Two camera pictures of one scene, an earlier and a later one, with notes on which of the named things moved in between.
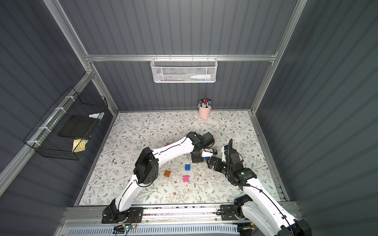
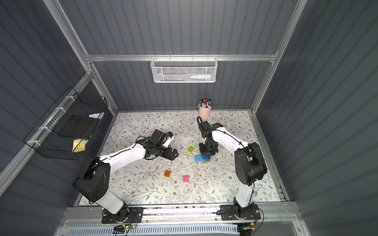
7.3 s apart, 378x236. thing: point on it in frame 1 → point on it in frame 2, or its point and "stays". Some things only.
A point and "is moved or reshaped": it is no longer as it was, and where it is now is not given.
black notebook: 78,127 stays
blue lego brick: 188,167 is moved or reshaped
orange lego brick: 167,173 stays
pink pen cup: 204,112 stays
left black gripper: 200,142 → 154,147
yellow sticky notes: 78,145 stays
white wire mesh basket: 184,70 stays
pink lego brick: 185,179 stays
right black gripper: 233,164 → 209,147
